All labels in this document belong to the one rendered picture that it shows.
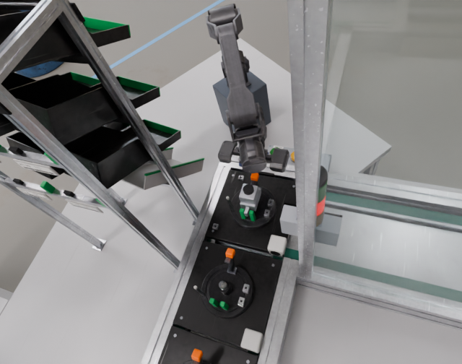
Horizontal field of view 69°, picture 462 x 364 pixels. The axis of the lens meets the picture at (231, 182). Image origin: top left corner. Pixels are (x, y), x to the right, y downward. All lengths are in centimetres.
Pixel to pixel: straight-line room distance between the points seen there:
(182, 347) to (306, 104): 74
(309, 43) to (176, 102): 126
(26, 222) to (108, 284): 166
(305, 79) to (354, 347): 81
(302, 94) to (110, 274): 100
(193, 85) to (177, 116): 19
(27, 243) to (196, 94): 169
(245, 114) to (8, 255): 227
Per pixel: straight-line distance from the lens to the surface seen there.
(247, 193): 91
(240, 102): 76
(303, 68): 32
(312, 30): 30
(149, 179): 89
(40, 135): 57
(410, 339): 106
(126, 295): 118
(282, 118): 136
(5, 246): 282
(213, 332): 94
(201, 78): 161
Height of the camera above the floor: 188
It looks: 57 degrees down
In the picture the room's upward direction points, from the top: 20 degrees counter-clockwise
